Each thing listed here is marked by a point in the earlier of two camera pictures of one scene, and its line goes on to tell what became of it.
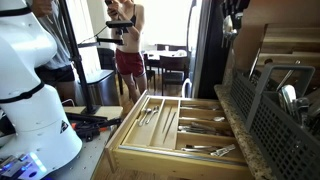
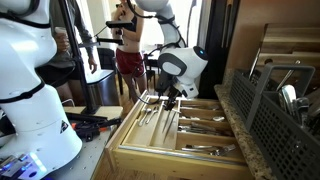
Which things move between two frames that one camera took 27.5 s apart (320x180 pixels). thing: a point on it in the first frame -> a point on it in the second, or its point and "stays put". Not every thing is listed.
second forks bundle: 200,107 stays put
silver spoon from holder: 228,31 -> 192,118
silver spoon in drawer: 216,118 stays put
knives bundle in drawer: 196,127 stays put
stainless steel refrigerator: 212,60 stays put
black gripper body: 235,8 -> 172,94
